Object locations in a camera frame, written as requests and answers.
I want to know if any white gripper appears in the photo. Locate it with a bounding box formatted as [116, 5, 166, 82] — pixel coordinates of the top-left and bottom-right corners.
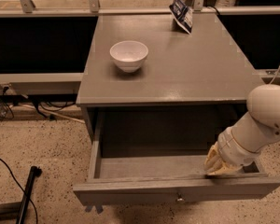
[204, 127, 260, 175]

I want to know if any grey top drawer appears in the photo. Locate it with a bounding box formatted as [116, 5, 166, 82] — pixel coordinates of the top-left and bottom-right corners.
[74, 106, 280, 206]

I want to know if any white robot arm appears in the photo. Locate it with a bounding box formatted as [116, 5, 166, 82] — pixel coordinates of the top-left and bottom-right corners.
[204, 84, 280, 175]

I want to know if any grey drawer cabinet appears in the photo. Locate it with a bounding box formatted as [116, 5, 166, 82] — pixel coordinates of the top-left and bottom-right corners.
[76, 13, 276, 161]

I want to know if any blue tape cross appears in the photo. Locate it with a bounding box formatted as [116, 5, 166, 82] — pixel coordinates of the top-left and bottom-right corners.
[85, 205, 104, 214]

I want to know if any white ceramic bowl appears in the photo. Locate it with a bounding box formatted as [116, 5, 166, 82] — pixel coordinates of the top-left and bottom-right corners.
[109, 40, 148, 73]

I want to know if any blue white snack bag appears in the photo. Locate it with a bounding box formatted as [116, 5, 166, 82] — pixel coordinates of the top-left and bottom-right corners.
[169, 0, 193, 34]

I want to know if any black stand leg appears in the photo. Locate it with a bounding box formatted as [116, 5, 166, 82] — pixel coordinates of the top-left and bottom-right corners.
[0, 166, 42, 224]

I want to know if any white cable at right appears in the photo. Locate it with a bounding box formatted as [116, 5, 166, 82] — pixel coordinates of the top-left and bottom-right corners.
[269, 49, 280, 86]

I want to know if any cable bundle under rail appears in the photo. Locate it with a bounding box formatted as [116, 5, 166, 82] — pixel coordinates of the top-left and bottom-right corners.
[0, 84, 85, 124]

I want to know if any black floor cable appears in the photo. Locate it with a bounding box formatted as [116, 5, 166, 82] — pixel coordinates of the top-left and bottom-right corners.
[0, 150, 39, 224]

